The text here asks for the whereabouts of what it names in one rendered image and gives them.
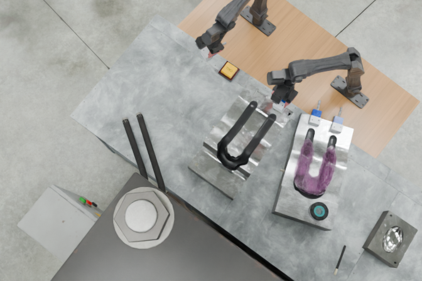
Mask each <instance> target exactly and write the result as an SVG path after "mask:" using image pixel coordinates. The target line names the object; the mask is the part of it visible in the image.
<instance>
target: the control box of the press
mask: <svg viewBox="0 0 422 281"><path fill-rule="evenodd" d="M102 213H103V211H102V210H101V209H100V208H98V207H97V204H95V203H94V202H90V201H89V200H88V199H87V198H85V197H84V196H80V195H77V194H75V193H73V192H70V191H68V190H66V189H63V188H60V187H58V186H56V185H54V184H53V185H52V186H51V187H48V188H47V189H46V190H45V192H44V193H43V194H42V195H41V196H40V198H39V199H38V200H37V201H36V203H35V204H34V205H33V206H32V207H31V209H30V210H29V211H28V212H27V213H26V214H25V216H24V217H23V218H22V220H21V221H20V222H19V223H18V227H20V228H21V229H22V230H23V231H24V232H26V233H27V234H28V235H29V236H30V237H32V238H33V239H34V240H36V241H37V242H38V243H39V244H40V245H42V246H43V247H45V248H46V249H47V250H48V251H49V252H51V253H52V254H53V255H54V256H56V257H57V258H58V259H59V260H61V261H62V262H63V263H64V262H65V261H66V259H67V258H68V257H69V256H70V254H71V253H72V252H73V251H74V250H75V248H76V247H77V245H78V244H79V243H80V242H81V240H82V239H83V238H84V236H85V235H86V234H87V232H88V231H89V230H90V229H91V227H92V226H93V225H94V223H95V222H96V221H97V220H98V219H99V217H100V216H101V214H102Z"/></svg>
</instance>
